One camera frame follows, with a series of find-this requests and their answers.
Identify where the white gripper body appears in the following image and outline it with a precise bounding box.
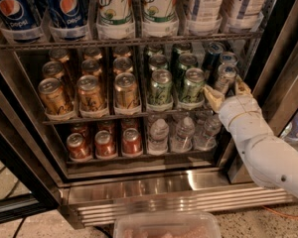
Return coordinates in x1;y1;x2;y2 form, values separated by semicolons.
219;95;273;146

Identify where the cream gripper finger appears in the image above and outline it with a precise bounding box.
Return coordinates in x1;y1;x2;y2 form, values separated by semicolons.
204;84;224;113
234;75;251;96

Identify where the silver redbull can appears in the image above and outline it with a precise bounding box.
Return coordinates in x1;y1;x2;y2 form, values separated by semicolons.
214;63;237;95
219;52;238;65

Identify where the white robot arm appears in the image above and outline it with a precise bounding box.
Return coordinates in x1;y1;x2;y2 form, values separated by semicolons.
203;78;298;198

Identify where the front right green can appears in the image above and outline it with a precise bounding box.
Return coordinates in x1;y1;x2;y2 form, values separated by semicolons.
180;67;205;103

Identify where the rear blue redbull can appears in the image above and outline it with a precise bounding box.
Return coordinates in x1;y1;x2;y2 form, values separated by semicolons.
202;42;225;79

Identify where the second row right green can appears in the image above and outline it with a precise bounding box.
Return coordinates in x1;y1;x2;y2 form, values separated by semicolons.
174;53;198;84

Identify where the second row green can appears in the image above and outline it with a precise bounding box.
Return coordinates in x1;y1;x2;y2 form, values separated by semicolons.
174;53;198;84
149;54;169;71

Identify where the front left green can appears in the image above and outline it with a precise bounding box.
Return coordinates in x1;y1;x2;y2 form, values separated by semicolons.
148;69;172;106

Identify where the second row left green can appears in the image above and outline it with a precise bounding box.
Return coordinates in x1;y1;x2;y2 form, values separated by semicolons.
149;54;169;71

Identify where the front right gold can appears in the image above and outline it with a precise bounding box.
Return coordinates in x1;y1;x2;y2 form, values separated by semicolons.
114;72;139;109

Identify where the front right orange can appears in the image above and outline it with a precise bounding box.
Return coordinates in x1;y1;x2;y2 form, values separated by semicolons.
122;128;142;156

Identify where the orange can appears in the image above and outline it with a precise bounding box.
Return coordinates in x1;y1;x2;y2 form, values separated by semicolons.
94;130;116;159
67;133;91;162
122;128;142;156

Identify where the second row right gold can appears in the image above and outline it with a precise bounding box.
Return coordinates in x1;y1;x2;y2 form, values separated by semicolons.
113;57;133;75

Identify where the second row gold can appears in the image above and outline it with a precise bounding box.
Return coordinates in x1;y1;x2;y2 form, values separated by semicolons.
113;57;133;75
41;60;74;94
81;59;102;82

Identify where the front middle orange can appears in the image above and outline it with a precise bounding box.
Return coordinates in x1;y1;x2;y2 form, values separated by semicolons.
94;130;116;159

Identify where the front middle gold can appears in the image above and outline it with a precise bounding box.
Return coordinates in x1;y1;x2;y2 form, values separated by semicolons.
77;75;106;112

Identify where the second row middle gold can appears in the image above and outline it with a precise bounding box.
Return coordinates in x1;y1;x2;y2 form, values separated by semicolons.
81;59;102;82

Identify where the front left orange can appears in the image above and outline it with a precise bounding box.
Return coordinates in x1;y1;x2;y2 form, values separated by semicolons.
67;133;91;162

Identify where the front left gold can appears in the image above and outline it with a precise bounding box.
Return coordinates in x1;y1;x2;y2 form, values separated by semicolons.
38;78;74;115

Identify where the second row left gold can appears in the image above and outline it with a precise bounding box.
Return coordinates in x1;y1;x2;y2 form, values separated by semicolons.
41;60;74;94

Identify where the right water bottle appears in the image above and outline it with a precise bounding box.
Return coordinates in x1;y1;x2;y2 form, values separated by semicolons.
194;114;222;152

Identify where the water bottle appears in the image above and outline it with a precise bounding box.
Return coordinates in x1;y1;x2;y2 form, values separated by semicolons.
194;114;222;152
148;118;169;156
171;116;195;153

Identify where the middle water bottle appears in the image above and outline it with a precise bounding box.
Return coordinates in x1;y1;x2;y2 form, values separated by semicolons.
171;116;195;153

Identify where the left water bottle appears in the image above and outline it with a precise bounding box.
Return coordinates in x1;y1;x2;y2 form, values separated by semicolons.
148;118;169;156

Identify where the right white labelled bottle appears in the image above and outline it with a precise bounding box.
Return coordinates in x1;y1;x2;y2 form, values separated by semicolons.
221;0;265;33

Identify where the white labelled bottle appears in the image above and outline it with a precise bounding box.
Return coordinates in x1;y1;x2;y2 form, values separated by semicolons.
185;0;223;36
221;0;265;33

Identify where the left white labelled bottle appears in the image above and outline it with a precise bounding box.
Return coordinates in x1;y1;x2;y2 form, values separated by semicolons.
185;0;223;36

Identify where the right 7up bottle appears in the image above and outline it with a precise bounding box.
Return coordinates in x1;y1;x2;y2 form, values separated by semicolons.
142;0;176;37

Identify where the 7up bottle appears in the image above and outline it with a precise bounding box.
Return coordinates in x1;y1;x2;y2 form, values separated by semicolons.
142;0;176;37
96;0;135;40

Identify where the left 7up bottle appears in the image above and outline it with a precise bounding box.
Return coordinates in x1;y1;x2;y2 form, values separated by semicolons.
96;0;135;40

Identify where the clear plastic food container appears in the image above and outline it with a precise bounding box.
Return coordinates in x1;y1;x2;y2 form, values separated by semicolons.
113;211;222;238

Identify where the right pepsi bottle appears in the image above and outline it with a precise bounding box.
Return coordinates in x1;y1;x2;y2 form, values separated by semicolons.
47;0;88;41

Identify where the pepsi bottle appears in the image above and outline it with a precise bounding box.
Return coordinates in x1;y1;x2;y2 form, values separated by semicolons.
47;0;88;41
0;0;41;32

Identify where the left pepsi bottle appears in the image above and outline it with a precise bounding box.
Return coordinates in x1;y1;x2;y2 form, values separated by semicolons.
0;0;41;32

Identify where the middle wire shelf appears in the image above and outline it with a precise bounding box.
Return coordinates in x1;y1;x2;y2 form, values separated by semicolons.
42;104;220;125

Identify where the wire shelf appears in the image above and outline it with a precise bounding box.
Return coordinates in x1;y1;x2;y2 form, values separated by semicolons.
0;32;263;51
42;104;220;125

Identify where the upper wire shelf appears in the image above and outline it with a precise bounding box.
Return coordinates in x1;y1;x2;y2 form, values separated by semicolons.
0;32;263;51

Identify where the orange cable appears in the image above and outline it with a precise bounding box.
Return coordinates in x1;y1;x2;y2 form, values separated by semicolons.
261;205;298;220

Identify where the black cable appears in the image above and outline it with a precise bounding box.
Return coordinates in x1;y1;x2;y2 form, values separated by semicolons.
12;216;28;238

